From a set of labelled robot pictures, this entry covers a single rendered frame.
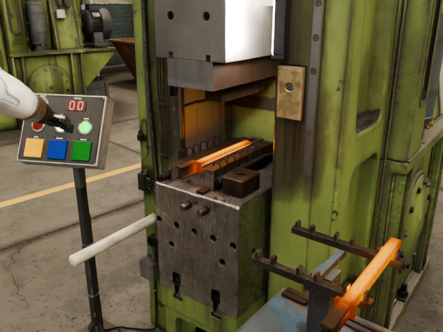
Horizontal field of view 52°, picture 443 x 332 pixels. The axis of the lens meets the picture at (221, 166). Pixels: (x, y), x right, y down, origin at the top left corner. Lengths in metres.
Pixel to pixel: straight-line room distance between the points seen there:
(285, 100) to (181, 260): 0.72
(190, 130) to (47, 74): 4.54
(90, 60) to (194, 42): 5.27
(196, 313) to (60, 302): 1.07
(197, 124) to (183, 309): 0.75
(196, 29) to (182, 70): 0.15
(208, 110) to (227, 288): 0.74
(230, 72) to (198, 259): 0.69
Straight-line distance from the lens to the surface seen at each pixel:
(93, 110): 1.85
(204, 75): 1.52
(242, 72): 1.64
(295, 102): 1.49
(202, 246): 1.67
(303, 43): 1.48
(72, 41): 6.44
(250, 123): 2.03
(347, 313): 1.04
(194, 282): 1.78
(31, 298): 2.82
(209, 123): 1.96
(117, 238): 1.94
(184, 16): 1.55
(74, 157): 1.83
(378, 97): 1.81
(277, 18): 1.48
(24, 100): 1.42
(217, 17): 1.47
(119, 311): 2.58
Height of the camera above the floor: 1.55
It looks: 20 degrees down
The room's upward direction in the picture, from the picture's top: straight up
